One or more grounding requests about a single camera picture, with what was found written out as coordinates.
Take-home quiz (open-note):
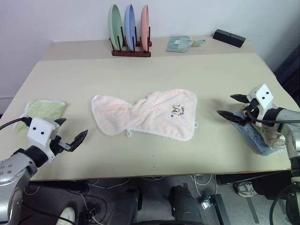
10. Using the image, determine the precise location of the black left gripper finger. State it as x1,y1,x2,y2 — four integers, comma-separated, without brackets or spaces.
70,129,89,152
54,118,68,129

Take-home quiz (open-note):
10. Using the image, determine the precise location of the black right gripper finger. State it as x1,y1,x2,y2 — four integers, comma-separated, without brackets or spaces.
230,93,250,104
216,110,246,125

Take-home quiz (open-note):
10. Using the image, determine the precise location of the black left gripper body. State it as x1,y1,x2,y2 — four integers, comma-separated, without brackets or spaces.
49,135,72,156

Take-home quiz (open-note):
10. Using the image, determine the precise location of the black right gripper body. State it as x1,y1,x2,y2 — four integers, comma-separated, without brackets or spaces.
242,99,261,125

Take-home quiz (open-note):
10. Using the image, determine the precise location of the blue cloth stack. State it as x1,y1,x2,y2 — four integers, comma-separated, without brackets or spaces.
231,109,285,157

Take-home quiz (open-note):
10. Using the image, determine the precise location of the beige crumpled towel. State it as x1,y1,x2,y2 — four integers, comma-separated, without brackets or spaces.
241,104,287,149

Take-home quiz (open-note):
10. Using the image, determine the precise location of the pink towel with embroidery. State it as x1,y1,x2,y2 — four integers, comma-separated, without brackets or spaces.
91,88,199,142

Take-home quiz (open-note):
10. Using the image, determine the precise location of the black rectangular box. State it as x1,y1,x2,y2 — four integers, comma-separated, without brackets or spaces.
212,29,247,49

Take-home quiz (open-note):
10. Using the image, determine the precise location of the grey white sneaker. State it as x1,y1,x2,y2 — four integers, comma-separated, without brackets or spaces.
232,181,259,198

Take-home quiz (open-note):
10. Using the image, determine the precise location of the dark rounded shape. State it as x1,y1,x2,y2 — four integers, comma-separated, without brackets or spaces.
107,187,142,225
169,184,203,225

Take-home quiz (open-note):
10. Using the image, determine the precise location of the green packaged cloth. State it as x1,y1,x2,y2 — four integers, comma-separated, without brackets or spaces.
165,34,207,53

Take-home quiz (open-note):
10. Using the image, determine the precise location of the small grey floor device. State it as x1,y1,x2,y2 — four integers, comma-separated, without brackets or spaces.
200,198,213,210

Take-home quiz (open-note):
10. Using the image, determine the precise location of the brown wooden dish rack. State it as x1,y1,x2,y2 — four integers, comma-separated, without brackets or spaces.
109,25,153,58

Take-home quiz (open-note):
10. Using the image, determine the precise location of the green plate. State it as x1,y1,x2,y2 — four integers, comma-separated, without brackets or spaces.
107,4,124,51

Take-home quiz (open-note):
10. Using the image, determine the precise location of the pink plate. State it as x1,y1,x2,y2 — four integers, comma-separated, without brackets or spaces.
140,5,151,53

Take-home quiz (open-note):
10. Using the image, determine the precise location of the blue plate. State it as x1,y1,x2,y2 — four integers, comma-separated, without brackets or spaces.
124,4,137,52

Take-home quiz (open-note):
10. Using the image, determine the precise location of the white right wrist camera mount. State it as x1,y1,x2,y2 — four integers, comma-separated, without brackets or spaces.
246,84,275,123

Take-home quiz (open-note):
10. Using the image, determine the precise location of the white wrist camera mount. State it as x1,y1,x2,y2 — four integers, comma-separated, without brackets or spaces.
246,84,275,123
26,117,60,163

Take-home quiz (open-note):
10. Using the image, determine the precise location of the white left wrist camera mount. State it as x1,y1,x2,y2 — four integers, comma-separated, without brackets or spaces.
26,117,60,163

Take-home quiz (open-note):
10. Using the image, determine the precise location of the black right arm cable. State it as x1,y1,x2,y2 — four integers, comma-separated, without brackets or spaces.
247,109,300,124

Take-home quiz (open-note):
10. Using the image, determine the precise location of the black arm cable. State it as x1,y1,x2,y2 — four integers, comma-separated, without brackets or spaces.
0,117,33,131
247,109,300,124

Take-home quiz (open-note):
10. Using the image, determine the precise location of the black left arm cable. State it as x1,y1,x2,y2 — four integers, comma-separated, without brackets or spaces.
0,117,33,131

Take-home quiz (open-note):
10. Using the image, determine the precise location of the white floor cable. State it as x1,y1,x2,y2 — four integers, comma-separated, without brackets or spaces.
189,173,218,200

